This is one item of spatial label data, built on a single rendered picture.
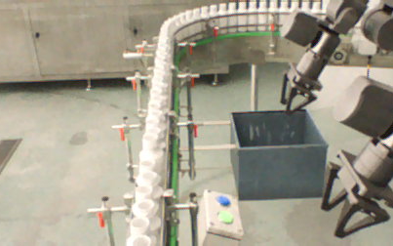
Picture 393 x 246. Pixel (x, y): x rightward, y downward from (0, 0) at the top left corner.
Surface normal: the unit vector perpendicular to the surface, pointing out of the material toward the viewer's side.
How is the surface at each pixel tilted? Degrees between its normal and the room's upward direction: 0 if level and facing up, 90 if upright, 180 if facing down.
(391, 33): 89
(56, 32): 90
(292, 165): 90
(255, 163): 90
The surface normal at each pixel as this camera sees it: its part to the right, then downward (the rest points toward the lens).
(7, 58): 0.04, 0.44
